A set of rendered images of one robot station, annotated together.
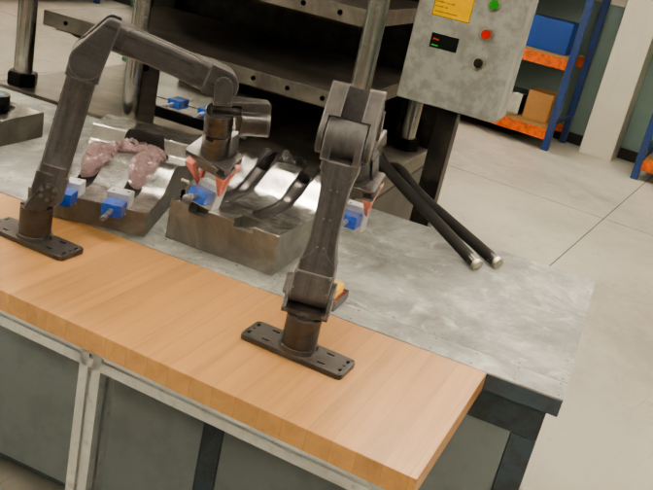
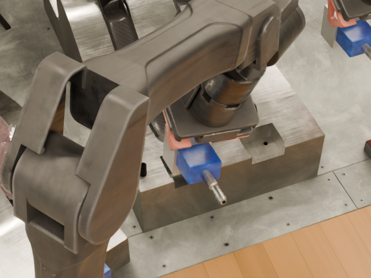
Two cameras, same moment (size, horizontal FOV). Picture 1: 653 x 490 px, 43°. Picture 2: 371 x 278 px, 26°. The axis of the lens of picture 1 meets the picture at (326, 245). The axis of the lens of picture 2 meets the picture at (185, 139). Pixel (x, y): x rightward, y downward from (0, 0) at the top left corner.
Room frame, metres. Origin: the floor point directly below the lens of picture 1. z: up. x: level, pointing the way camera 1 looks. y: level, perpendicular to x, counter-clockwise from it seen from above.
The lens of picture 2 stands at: (1.17, 0.69, 1.68)
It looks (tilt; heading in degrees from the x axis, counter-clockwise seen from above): 49 degrees down; 321
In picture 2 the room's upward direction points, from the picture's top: straight up
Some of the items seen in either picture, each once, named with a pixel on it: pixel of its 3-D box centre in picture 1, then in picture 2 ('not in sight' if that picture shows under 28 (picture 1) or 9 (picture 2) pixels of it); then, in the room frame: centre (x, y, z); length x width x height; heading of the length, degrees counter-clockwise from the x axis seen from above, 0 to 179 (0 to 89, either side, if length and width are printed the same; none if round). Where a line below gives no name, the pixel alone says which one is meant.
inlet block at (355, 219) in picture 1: (347, 220); (360, 42); (1.67, -0.03, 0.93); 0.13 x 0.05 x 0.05; 162
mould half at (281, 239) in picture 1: (272, 200); (167, 52); (1.88, 0.15, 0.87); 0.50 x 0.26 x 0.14; 162
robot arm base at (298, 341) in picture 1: (301, 332); not in sight; (1.31, 0.01, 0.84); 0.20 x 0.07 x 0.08; 69
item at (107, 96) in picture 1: (223, 124); not in sight; (2.90, 0.45, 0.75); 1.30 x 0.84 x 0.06; 72
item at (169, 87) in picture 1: (230, 99); not in sight; (2.80, 0.43, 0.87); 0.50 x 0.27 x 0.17; 162
